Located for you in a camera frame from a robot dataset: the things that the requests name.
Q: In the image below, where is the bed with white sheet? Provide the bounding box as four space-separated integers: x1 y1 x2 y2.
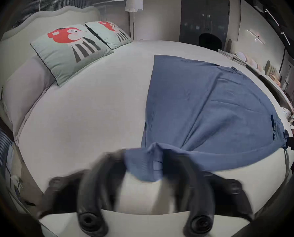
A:
14 40 294 219

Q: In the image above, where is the bed with pastel cushions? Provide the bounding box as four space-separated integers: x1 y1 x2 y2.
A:
217 39 294 123

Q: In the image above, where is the dark chair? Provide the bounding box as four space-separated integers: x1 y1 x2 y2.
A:
199 33 223 51

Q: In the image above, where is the floor lamp with white shade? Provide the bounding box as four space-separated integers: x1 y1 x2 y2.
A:
125 0 144 41

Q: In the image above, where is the pale lilac pillow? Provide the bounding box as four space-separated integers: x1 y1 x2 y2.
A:
1 54 56 146

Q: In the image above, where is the pale green cushion red print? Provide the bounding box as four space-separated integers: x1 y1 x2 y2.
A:
85 21 133 50
30 24 114 86

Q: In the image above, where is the blue garment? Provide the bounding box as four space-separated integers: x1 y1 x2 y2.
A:
124 54 290 183

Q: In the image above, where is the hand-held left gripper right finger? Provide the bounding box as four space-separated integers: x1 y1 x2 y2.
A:
162 152 255 237

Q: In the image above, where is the padded cream headboard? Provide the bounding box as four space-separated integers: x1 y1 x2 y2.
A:
0 5 102 133

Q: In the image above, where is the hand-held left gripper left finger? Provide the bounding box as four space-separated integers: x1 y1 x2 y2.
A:
37 149 128 237

